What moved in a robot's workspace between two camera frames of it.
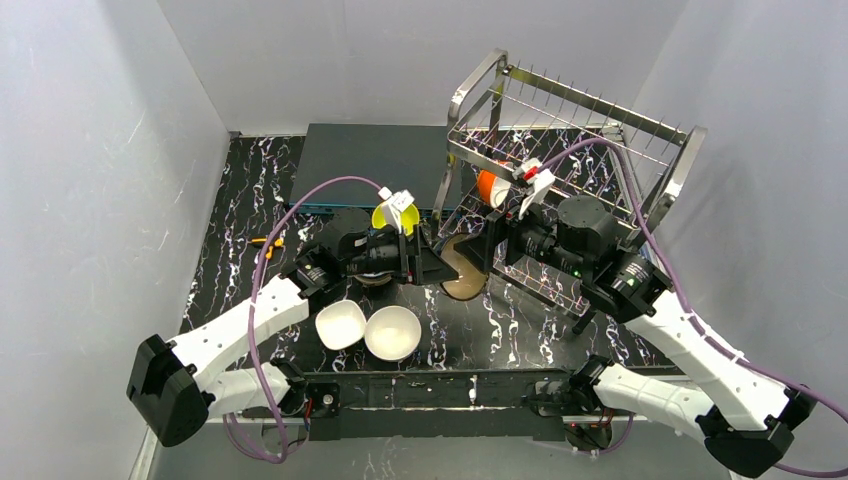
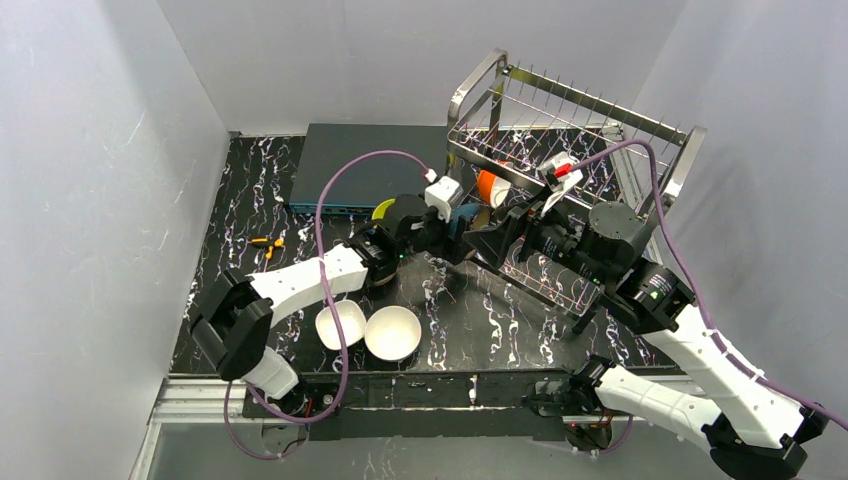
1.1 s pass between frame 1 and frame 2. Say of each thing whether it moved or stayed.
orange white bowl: stayed
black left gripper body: moved
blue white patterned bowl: stayed
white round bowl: stayed
